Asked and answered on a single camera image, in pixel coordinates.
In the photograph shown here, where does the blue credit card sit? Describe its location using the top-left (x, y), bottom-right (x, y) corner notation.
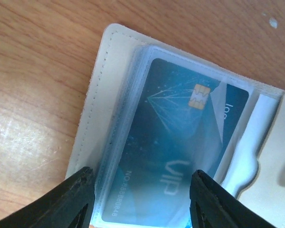
top-left (101, 58), bottom-right (250, 228)

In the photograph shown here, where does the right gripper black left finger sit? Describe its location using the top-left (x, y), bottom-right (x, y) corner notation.
top-left (0, 167), bottom-right (95, 228)

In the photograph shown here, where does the beige card holder wallet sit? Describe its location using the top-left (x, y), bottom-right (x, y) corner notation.
top-left (66, 23), bottom-right (285, 228)

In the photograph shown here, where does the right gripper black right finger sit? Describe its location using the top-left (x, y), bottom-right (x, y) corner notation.
top-left (190, 170), bottom-right (273, 228)

